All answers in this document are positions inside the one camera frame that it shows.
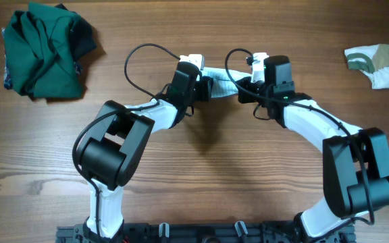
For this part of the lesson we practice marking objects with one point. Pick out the green cloth bag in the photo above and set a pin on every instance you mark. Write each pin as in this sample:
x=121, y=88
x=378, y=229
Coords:
x=39, y=58

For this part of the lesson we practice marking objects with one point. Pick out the blue patterned cloth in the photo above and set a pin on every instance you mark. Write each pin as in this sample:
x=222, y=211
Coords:
x=7, y=83

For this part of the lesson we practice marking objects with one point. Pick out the white olive tan folded garment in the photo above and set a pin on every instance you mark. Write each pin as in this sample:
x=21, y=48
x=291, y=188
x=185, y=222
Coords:
x=372, y=61

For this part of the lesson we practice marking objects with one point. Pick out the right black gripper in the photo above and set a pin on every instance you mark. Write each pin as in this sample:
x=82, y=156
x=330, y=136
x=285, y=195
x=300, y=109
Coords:
x=244, y=96

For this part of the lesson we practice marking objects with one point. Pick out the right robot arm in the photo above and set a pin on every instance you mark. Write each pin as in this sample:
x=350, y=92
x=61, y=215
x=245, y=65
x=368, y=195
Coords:
x=355, y=160

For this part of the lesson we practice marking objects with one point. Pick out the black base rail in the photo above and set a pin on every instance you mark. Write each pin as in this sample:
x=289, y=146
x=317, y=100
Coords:
x=266, y=232

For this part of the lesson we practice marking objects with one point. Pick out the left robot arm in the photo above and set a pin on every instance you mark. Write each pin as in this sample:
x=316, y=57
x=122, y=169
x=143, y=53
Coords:
x=107, y=152

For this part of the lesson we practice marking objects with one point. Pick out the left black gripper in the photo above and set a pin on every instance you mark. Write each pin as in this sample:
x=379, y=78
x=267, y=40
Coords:
x=205, y=84

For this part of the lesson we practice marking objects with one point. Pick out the light blue striped baby pants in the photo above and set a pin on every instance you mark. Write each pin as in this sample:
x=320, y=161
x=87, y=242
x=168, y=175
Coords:
x=222, y=85

